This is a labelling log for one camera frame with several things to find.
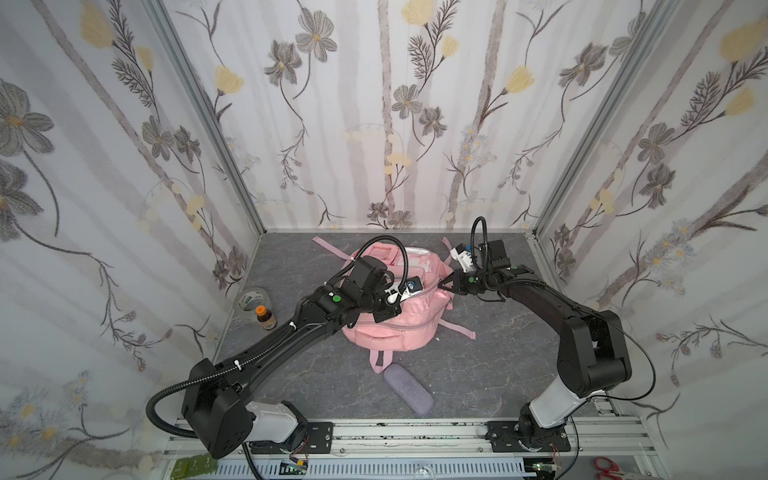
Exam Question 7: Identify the pink student backpack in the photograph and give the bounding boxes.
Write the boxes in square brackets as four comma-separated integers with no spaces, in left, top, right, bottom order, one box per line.
[312,235,476,365]

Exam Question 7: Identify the purple glasses case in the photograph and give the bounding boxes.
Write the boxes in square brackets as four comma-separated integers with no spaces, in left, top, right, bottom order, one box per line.
[382,363,434,417]

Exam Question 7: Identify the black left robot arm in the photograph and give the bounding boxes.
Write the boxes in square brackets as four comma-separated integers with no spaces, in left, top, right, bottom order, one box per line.
[145,235,408,459]

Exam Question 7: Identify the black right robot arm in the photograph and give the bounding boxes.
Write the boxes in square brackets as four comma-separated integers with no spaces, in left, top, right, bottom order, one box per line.
[440,216,636,451]

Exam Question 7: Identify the orange cap brown bottle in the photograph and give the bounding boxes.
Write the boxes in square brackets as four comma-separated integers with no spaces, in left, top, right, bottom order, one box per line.
[255,305,277,331]

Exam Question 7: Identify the white tape roll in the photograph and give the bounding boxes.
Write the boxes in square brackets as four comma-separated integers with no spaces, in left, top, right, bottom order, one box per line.
[234,287,272,319]

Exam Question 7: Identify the green connector block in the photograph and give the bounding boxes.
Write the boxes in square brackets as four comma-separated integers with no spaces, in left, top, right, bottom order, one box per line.
[169,454,218,480]

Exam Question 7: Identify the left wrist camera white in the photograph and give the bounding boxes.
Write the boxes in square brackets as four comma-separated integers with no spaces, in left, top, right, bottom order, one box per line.
[385,276,424,305]

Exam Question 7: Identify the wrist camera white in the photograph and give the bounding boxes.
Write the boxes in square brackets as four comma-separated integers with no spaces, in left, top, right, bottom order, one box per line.
[385,276,424,305]
[450,244,476,272]

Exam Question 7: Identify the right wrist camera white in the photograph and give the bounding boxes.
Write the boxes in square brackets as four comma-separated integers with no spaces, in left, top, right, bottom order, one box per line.
[450,244,476,272]

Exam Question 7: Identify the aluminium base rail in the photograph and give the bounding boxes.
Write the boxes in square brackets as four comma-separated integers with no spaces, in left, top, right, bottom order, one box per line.
[157,401,670,480]

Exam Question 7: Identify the red handled scissors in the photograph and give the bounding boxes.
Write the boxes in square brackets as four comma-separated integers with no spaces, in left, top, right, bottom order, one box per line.
[592,456,624,480]

